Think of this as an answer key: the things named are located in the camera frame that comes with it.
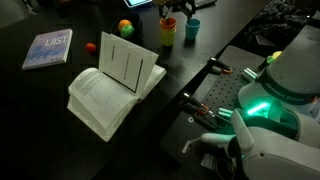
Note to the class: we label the yellow plastic cup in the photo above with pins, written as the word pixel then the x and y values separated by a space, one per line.
pixel 166 32

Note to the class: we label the black orange clamp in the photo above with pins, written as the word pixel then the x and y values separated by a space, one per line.
pixel 218 67
pixel 198 110

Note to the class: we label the smartphone with lit screen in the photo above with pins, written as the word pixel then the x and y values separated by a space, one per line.
pixel 136 3

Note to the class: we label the blue plastic cup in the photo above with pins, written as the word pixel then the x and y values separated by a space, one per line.
pixel 192 26

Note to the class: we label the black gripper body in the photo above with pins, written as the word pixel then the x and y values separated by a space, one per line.
pixel 174 4

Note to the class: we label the small orange ball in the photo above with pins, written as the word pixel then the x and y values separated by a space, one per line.
pixel 91 47

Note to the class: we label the lime green plastic cup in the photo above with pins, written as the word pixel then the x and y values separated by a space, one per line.
pixel 167 39

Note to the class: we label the open white book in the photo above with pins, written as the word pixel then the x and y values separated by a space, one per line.
pixel 102 97

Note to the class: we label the UIST purple book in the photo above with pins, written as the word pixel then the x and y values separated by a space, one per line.
pixel 48 49

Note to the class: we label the black fruit bowl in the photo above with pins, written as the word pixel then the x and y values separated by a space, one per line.
pixel 137 35

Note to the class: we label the green fruit in bowl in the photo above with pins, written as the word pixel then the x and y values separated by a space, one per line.
pixel 127 31

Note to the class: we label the orange plastic cup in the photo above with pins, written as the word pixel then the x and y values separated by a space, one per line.
pixel 168 24

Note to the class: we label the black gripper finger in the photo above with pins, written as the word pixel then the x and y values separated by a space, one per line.
pixel 185 10
pixel 166 12

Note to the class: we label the orange fruit in bowl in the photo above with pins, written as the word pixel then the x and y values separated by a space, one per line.
pixel 123 23

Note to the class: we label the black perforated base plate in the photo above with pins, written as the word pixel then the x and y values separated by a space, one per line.
pixel 220 94

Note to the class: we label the white franka robot arm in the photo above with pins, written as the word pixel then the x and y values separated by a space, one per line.
pixel 276 132

